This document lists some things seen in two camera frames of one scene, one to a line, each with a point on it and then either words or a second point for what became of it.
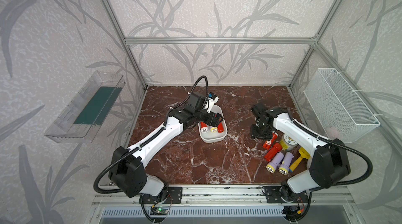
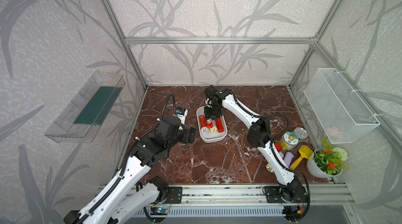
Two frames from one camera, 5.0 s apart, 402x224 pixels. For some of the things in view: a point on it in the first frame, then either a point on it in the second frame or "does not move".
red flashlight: x=204 y=128 does not move
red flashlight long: x=220 y=127 does not move
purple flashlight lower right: x=283 y=169 does not move
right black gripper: x=267 y=136 to x=207 y=115
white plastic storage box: x=209 y=133 does not move
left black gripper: x=216 y=122 to x=186 y=138
